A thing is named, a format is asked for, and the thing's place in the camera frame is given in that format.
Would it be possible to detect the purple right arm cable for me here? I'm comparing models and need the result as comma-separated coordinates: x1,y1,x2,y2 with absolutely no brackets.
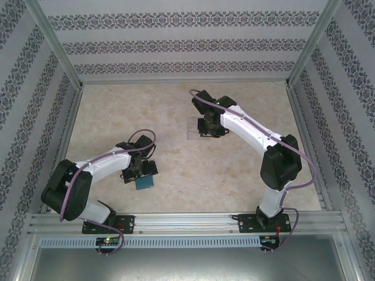
189,88,316,255

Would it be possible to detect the aluminium frame post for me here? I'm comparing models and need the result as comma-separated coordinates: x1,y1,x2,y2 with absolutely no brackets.
284,0,344,88
28,0,86,90

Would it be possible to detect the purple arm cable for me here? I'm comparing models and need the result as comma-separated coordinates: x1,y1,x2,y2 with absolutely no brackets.
189,88,316,255
59,128,158,257

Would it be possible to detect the clear acrylic card tray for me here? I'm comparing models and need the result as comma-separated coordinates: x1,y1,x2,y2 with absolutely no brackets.
186,116,206,139

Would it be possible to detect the small circuit board green light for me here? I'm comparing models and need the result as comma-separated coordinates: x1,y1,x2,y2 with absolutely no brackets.
96,237,120,246

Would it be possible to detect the teal leather card holder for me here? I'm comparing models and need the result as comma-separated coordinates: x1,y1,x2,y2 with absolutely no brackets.
135,174,156,191

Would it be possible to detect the aluminium mounting rail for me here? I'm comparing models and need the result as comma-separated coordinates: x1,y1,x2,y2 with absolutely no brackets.
28,213,343,235

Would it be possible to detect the aluminium side rail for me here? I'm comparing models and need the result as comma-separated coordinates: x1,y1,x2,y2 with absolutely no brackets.
40,86,86,214
285,85,334,211

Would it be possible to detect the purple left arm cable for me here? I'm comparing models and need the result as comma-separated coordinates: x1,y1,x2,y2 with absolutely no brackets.
59,128,158,257

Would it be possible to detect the grey slotted cable duct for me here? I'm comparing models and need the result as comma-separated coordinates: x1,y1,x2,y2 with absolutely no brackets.
39,235,261,249

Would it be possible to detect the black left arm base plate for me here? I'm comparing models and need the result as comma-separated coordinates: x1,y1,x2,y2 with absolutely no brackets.
81,215,136,235

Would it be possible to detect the grey sheet metal panel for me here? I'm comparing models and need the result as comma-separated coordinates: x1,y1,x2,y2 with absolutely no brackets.
16,247,360,281

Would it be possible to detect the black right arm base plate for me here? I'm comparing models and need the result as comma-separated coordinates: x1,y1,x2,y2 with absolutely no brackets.
232,213,291,234

